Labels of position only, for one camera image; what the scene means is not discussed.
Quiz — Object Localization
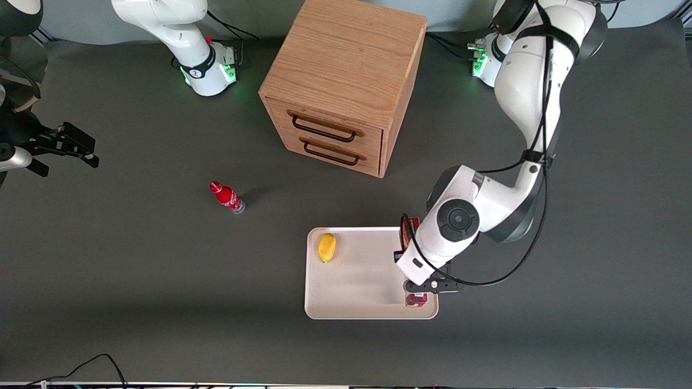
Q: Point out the black dome lamp head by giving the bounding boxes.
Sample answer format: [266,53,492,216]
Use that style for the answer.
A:
[0,0,43,37]

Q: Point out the yellow lemon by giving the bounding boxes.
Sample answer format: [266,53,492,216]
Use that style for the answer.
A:
[317,233,337,263]

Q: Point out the red cookie box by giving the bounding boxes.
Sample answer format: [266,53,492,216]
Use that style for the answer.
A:
[399,216,429,308]

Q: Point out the silver metal rod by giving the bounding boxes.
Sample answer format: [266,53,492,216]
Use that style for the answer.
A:
[0,145,34,172]

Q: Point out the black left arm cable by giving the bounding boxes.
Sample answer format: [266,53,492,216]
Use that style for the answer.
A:
[400,0,622,288]

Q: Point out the wooden two-drawer cabinet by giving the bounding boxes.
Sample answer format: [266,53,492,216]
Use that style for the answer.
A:
[258,0,428,179]

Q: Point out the black and wood drawer handle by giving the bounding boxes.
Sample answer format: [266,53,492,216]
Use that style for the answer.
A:
[299,137,367,166]
[287,110,364,143]

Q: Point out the black arm base cables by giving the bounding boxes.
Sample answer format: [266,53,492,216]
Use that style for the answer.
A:
[207,10,260,68]
[426,16,499,60]

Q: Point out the cream plastic tray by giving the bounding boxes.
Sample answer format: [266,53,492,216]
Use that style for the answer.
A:
[304,226,440,320]

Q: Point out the black loose cable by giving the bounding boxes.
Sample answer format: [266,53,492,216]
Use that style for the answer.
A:
[0,354,128,389]

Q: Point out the red soda bottle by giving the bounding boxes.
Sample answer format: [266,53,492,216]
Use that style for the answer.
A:
[209,180,246,214]

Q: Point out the black right arm base cables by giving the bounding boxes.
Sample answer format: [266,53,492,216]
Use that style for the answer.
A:
[207,10,260,68]

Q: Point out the black clamp camera stand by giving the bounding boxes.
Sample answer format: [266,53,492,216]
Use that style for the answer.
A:
[0,95,100,187]

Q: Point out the black left arm base cables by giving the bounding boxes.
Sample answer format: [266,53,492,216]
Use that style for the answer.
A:
[426,16,499,60]

